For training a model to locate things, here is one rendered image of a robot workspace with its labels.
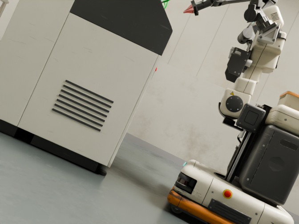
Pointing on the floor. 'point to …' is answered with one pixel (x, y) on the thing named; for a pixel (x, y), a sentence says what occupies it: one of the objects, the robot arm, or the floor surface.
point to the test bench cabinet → (87, 94)
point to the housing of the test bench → (26, 55)
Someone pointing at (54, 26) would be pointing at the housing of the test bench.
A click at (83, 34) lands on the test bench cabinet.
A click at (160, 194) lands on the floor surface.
